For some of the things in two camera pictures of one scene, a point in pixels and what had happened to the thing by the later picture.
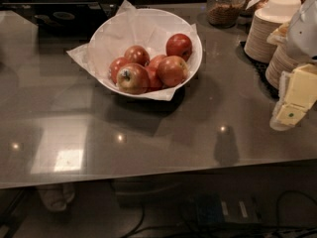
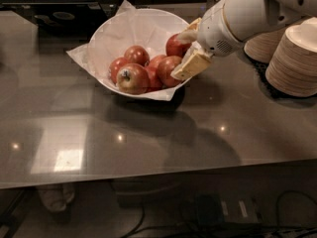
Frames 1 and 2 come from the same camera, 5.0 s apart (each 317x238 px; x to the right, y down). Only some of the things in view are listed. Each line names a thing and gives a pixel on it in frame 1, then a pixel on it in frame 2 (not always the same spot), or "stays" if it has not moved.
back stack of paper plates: x=256 y=45 stays
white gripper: x=303 y=37 -> x=216 y=30
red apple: x=178 y=45 stays
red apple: x=154 y=61 stays
